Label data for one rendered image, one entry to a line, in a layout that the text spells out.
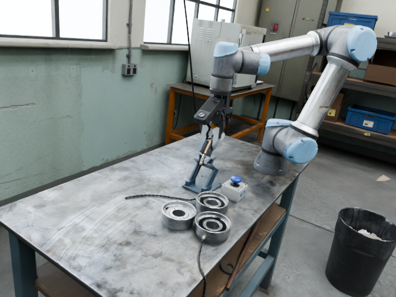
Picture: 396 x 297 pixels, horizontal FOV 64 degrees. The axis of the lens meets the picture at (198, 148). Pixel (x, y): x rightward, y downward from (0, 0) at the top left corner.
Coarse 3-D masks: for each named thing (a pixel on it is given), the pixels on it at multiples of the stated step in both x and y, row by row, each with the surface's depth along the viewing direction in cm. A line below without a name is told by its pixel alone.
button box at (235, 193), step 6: (228, 180) 115; (222, 186) 112; (228, 186) 111; (234, 186) 111; (240, 186) 112; (246, 186) 113; (222, 192) 112; (228, 192) 111; (234, 192) 110; (240, 192) 110; (228, 198) 111; (234, 198) 110; (240, 198) 111
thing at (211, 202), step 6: (204, 192) 106; (210, 192) 107; (216, 192) 107; (198, 198) 104; (210, 198) 105; (222, 198) 106; (198, 204) 100; (210, 204) 105; (216, 204) 104; (228, 204) 101; (198, 210) 102; (204, 210) 98; (210, 210) 97; (216, 210) 98; (222, 210) 98
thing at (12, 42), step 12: (192, 0) 329; (216, 0) 373; (216, 12) 376; (168, 24) 314; (0, 36) 186; (12, 36) 192; (24, 36) 198; (36, 36) 204; (168, 36) 317; (84, 48) 222; (96, 48) 230; (108, 48) 239; (120, 48) 249; (144, 48) 278; (156, 48) 284; (168, 48) 298; (180, 48) 314
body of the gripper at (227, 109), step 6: (210, 90) 106; (216, 96) 107; (222, 96) 107; (228, 96) 110; (222, 102) 108; (228, 102) 111; (222, 108) 109; (228, 108) 110; (216, 114) 107; (222, 114) 106; (210, 120) 109; (216, 120) 108; (228, 120) 112
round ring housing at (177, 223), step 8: (176, 200) 98; (168, 208) 96; (176, 208) 96; (192, 208) 97; (168, 216) 90; (176, 216) 92; (184, 216) 93; (192, 216) 93; (168, 224) 90; (176, 224) 89; (184, 224) 90; (192, 224) 92
